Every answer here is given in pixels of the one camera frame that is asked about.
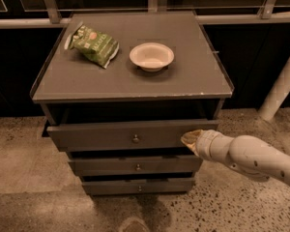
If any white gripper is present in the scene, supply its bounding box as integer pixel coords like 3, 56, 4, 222
181, 130, 233, 162

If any grey top drawer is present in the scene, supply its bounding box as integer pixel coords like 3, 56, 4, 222
47, 119, 218, 152

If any grey drawer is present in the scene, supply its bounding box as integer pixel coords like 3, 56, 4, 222
69, 155, 202, 176
47, 119, 218, 152
82, 178, 194, 195

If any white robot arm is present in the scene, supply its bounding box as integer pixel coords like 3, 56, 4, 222
181, 130, 290, 187

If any grey middle drawer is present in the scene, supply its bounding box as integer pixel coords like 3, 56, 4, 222
69, 155, 202, 176

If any metal top drawer knob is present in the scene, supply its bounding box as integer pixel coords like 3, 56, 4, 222
132, 134, 140, 144

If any grey wooden drawer cabinet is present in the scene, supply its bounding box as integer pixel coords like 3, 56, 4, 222
31, 12, 234, 184

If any grey bottom drawer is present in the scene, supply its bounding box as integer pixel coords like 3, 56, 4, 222
82, 178, 194, 195

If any white paper bowl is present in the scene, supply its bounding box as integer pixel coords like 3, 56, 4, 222
130, 43, 174, 72

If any white diagonal pole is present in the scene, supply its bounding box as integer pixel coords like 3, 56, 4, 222
258, 56, 290, 121

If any green chip bag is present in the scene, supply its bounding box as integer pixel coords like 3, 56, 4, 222
64, 22, 120, 69

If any metal railing frame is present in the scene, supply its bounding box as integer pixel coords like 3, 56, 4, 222
0, 0, 290, 29

